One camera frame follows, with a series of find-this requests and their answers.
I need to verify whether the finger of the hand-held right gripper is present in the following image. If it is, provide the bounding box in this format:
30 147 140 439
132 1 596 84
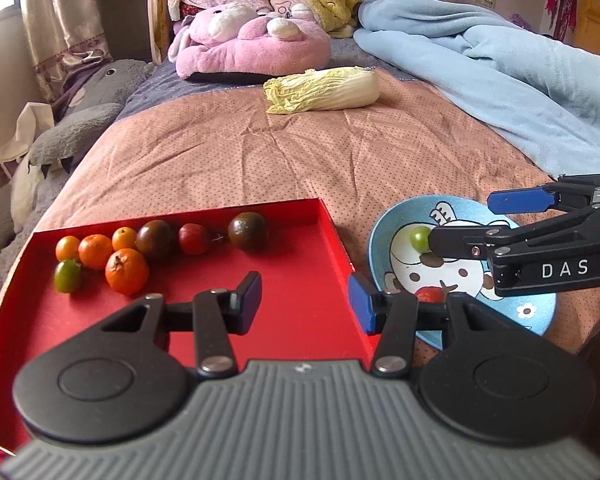
487 172 600 213
427 202 600 262

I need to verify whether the grey blue blanket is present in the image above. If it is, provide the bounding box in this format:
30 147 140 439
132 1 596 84
115 37 421 121

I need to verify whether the small red tomato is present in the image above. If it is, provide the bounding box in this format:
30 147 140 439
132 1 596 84
414 286 448 305

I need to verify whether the red tray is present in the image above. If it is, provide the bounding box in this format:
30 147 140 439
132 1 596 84
0 198 381 456

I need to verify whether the small green tomato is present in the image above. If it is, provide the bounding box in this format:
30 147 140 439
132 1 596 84
409 226 432 252

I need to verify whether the dark brown tomato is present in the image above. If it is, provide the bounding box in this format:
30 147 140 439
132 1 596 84
228 211 269 252
135 219 176 261

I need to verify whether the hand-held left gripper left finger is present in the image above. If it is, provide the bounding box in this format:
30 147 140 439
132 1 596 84
101 271 263 378

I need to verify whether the dark grey cabinet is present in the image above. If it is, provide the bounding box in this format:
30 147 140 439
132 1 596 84
94 0 152 61

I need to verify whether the napa cabbage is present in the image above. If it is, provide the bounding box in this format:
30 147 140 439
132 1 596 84
263 66 381 115

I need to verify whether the light blue blanket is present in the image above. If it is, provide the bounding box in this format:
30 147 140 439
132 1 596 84
354 0 600 178

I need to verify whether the floral curtain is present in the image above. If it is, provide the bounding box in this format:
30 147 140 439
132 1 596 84
20 0 113 106

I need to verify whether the dotted pink bedspread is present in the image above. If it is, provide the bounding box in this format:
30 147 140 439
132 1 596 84
0 67 600 361

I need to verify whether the wooden post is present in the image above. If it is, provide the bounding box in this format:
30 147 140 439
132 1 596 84
147 0 164 66

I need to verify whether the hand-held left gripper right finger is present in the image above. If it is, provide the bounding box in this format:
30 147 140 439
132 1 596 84
347 272 491 380

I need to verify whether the grey plush toy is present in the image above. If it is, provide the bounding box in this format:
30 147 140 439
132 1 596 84
10 58 156 233

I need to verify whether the small orange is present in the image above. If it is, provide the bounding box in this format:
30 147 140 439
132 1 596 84
112 227 139 252
55 236 82 263

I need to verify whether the beige tote bag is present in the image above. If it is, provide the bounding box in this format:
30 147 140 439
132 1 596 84
0 102 56 166

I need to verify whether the blue cartoon print bowl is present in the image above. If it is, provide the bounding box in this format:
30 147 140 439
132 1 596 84
368 195 557 338

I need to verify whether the pink rabbit plush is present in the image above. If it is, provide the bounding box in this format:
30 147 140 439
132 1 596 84
169 2 331 81

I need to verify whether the large orange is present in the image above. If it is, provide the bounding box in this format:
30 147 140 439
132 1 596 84
105 248 150 296

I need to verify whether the light grey fluffy plush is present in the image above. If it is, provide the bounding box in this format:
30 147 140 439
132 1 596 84
0 182 41 321

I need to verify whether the purple cloth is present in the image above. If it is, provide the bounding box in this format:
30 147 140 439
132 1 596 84
52 57 108 118

